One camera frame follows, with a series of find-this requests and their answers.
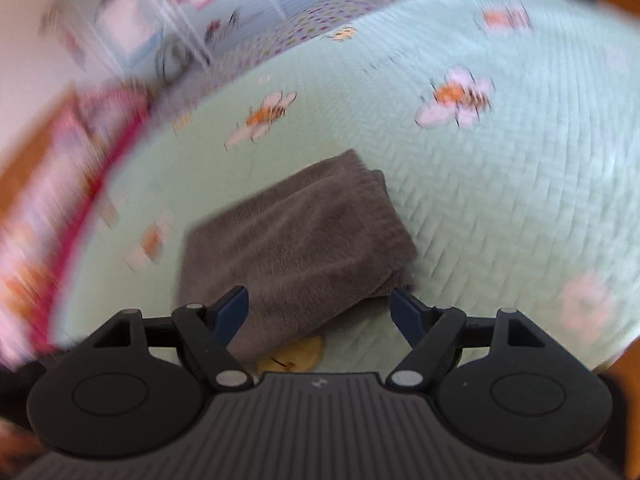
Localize grey knit trousers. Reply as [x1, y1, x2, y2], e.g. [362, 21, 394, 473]
[176, 150, 418, 362]

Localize floral rolled duvet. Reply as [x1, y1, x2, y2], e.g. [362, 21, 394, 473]
[1, 106, 128, 366]

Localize mint green quilted bedspread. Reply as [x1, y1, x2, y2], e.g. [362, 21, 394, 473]
[52, 0, 639, 367]

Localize sliding door wardrobe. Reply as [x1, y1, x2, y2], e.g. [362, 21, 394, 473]
[55, 0, 323, 86]

